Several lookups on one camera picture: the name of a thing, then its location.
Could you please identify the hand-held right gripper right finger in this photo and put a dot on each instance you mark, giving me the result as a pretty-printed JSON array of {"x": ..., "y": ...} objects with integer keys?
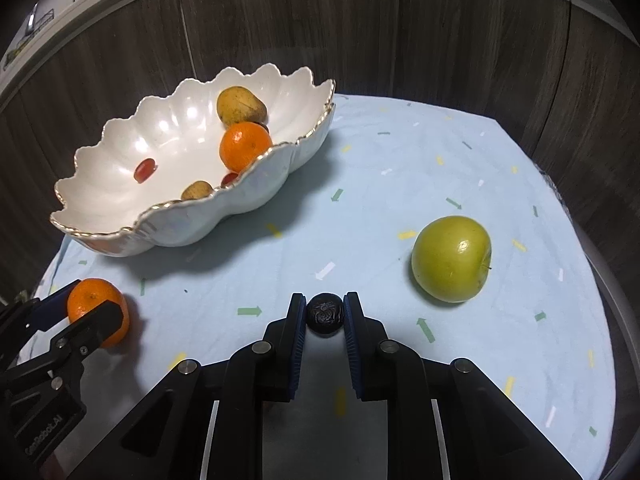
[{"x": 350, "y": 345}]

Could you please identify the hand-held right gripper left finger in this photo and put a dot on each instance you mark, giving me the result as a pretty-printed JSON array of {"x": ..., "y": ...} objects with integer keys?
[{"x": 299, "y": 345}]

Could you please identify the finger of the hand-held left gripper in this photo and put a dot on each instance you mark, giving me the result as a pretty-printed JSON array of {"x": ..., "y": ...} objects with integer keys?
[
  {"x": 107, "y": 317},
  {"x": 50, "y": 305}
]

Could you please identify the orange mandarin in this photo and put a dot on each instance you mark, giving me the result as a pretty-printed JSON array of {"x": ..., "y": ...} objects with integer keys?
[
  {"x": 87, "y": 300},
  {"x": 245, "y": 145}
]

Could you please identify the dark round fruit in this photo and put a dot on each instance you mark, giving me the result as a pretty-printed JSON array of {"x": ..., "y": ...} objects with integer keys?
[{"x": 325, "y": 312}]

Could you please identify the red cherry tomato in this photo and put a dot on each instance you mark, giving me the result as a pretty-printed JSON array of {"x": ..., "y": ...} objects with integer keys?
[
  {"x": 229, "y": 178},
  {"x": 145, "y": 170}
]

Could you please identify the white scalloped bowl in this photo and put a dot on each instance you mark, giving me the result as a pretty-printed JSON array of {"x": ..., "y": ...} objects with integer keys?
[{"x": 170, "y": 125}]

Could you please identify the yellow mango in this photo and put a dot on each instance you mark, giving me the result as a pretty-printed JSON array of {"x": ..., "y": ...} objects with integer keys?
[{"x": 240, "y": 105}]

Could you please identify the green apple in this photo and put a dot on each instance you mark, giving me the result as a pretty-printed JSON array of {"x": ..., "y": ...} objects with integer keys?
[{"x": 450, "y": 260}]

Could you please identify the small yellow-brown fruit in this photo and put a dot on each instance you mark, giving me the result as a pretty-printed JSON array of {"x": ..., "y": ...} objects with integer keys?
[{"x": 197, "y": 190}]

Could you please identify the light blue confetti mat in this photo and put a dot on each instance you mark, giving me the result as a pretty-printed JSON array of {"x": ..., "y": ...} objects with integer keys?
[{"x": 380, "y": 185}]

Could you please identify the grey striped towel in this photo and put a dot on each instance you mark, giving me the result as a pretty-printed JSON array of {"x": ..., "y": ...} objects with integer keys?
[{"x": 557, "y": 190}]

